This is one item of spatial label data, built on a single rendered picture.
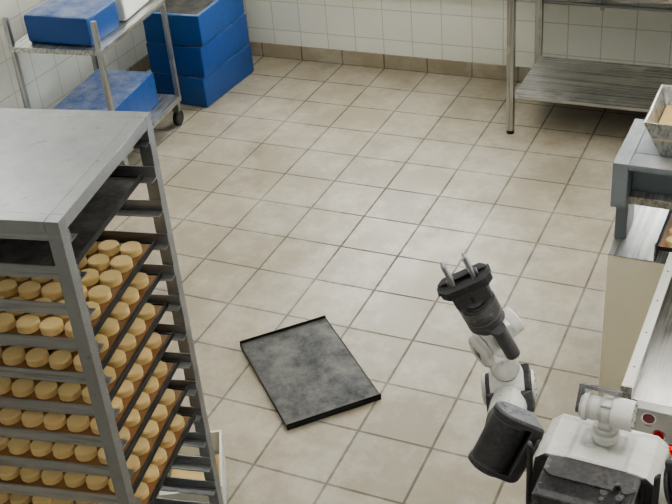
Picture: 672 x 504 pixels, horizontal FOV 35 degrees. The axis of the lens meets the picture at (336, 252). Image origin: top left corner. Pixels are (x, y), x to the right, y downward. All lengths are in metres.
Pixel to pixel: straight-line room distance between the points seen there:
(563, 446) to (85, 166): 1.17
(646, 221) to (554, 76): 2.70
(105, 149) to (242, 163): 3.85
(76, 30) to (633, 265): 3.33
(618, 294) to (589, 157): 2.38
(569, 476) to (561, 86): 4.19
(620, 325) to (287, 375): 1.43
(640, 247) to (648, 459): 1.42
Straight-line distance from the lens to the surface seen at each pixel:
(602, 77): 6.42
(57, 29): 5.94
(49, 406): 2.45
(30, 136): 2.46
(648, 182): 3.59
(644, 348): 3.16
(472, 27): 6.89
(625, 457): 2.39
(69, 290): 2.18
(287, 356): 4.58
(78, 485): 2.66
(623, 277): 3.69
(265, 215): 5.62
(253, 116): 6.70
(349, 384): 4.40
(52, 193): 2.20
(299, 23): 7.35
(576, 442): 2.41
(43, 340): 2.33
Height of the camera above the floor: 2.82
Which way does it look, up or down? 32 degrees down
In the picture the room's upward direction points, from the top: 5 degrees counter-clockwise
